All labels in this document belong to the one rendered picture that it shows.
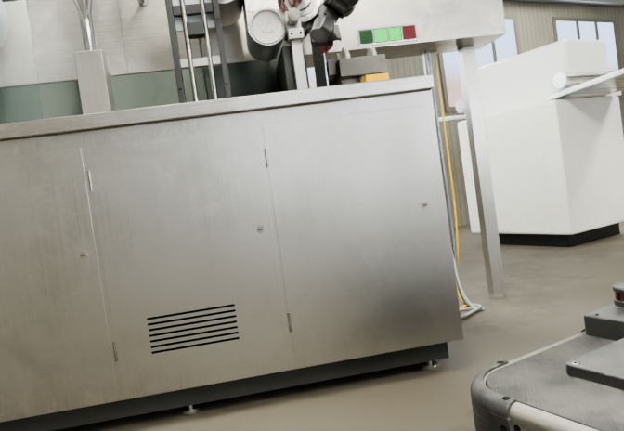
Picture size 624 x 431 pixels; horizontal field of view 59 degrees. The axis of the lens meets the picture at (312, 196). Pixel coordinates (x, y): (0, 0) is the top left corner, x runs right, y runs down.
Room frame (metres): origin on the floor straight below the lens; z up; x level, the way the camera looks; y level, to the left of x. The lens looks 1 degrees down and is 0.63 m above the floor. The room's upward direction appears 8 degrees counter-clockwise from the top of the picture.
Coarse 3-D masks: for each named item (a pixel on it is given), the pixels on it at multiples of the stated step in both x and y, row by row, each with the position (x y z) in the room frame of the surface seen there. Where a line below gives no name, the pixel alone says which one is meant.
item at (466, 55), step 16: (464, 48) 2.45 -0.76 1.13; (464, 64) 2.45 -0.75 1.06; (464, 80) 2.46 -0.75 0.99; (464, 96) 2.49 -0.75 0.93; (480, 96) 2.46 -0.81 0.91; (480, 112) 2.45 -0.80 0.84; (480, 128) 2.45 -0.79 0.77; (480, 144) 2.45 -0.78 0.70; (480, 160) 2.45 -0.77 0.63; (480, 176) 2.45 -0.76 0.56; (480, 192) 2.45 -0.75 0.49; (480, 208) 2.47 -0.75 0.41; (480, 224) 2.49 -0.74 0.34; (496, 224) 2.46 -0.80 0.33; (496, 240) 2.45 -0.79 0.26; (496, 256) 2.45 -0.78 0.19; (496, 272) 2.45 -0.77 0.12; (496, 288) 2.45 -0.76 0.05
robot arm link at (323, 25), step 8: (328, 0) 1.68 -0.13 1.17; (328, 8) 1.70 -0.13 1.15; (320, 16) 1.71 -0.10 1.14; (328, 16) 1.69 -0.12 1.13; (336, 16) 1.71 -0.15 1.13; (344, 16) 1.72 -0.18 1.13; (320, 24) 1.68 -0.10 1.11; (328, 24) 1.68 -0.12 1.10; (312, 32) 1.70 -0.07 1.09; (320, 32) 1.69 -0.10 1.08; (328, 32) 1.68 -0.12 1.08; (320, 40) 1.72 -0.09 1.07
